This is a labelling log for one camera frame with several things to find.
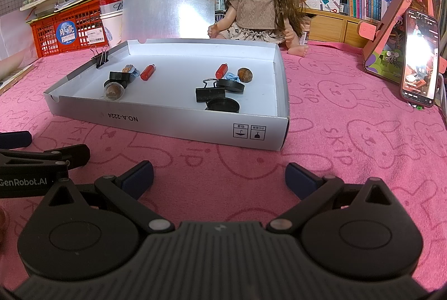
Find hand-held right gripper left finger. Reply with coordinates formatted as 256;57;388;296
35;161;175;234

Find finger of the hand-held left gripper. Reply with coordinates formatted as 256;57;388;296
0;144;91;176
0;130;33;149

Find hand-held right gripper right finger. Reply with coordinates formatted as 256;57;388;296
267;162;407;233

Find white cardboard box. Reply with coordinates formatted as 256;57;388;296
44;38;290;151

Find open book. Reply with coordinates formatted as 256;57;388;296
0;52;35;94

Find pink bunny-print blanket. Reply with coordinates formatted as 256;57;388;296
0;41;447;287

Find red plastic crate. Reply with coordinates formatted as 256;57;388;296
26;0;112;58

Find large black binder clip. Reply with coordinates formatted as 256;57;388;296
195;78;228;103

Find white grid board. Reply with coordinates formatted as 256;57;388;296
0;0;42;59

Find small black binder clip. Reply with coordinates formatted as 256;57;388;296
90;45;110;69

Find white paper cups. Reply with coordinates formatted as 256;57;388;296
99;8;123;49

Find wooden drawer shelf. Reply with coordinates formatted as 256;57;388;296
301;6;374;48

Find smartphone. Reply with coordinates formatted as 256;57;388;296
398;9;440;108

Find long-haired doll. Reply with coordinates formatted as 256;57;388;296
208;0;311;56

